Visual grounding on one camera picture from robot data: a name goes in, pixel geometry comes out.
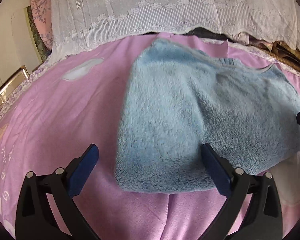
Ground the white lace cover cloth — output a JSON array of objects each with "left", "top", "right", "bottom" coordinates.
[{"left": 50, "top": 0, "right": 300, "bottom": 63}]

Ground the pink floral pillow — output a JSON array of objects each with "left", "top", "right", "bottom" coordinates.
[{"left": 30, "top": 0, "right": 53, "bottom": 50}]

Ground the dark green patterned cushion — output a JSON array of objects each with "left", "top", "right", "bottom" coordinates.
[{"left": 25, "top": 6, "right": 51, "bottom": 62}]

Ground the pink printed bed sheet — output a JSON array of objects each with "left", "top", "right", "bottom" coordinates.
[{"left": 0, "top": 31, "right": 300, "bottom": 240}]

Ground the woven straw mat stack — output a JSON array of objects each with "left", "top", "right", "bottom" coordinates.
[{"left": 249, "top": 36, "right": 300, "bottom": 72}]

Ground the blue fleece baby jacket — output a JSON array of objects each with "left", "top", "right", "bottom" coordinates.
[{"left": 115, "top": 38, "right": 300, "bottom": 193}]

